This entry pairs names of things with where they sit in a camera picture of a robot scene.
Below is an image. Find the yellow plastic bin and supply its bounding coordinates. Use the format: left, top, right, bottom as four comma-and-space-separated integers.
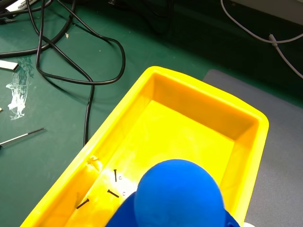
19, 66, 270, 227

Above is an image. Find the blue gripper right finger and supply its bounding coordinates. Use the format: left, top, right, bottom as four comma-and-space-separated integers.
222, 209, 241, 227

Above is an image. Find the green table mat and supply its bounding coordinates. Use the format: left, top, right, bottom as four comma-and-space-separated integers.
0, 0, 303, 227

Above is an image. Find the black power cable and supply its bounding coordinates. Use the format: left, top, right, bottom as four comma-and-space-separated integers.
25, 0, 95, 146

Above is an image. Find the thin black looped cable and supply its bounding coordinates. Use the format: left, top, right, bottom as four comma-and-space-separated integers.
35, 0, 126, 85

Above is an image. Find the white printed label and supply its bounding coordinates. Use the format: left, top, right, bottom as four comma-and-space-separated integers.
4, 0, 53, 12

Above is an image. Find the thin metal rod tool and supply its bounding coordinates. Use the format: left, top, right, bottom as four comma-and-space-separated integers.
0, 128, 45, 149

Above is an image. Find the thick black cable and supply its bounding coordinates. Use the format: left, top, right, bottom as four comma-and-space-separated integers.
0, 0, 77, 59

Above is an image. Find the white flat strip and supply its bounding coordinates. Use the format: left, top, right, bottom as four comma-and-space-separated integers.
0, 60, 19, 71

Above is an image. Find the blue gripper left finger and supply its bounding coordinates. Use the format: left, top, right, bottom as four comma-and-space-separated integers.
107, 191, 138, 227

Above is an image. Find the grey textured mat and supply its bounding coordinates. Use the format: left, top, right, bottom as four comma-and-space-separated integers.
203, 69, 303, 227

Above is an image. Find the blue ball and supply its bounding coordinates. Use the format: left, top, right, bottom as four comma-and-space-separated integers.
133, 158, 226, 227

